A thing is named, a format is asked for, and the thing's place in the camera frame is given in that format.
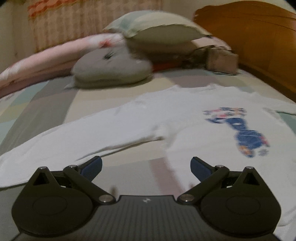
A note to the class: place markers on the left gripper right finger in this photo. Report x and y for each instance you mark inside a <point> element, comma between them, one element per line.
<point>210,177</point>

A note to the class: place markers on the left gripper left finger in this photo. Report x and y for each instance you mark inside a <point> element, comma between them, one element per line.
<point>81,176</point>

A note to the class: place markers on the white printed sweatshirt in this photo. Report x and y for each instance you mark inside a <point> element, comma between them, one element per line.
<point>160,115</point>

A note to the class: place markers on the grey donut cushion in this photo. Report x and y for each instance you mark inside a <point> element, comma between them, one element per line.
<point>110,67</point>

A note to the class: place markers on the pink floral folded quilt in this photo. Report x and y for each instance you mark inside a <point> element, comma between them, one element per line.
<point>58,61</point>

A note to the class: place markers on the pink leather handbag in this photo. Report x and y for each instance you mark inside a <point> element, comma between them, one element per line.
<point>216,59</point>

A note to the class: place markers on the red folded cloth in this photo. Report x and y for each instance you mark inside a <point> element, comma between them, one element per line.
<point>157,67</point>

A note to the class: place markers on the wooden headboard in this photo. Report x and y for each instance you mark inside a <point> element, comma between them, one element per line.
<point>263,36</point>

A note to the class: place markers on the striped green white pillow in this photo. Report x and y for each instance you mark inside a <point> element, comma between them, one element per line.
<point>157,27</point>

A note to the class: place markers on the patterned beige curtain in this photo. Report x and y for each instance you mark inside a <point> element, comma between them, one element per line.
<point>57,22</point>

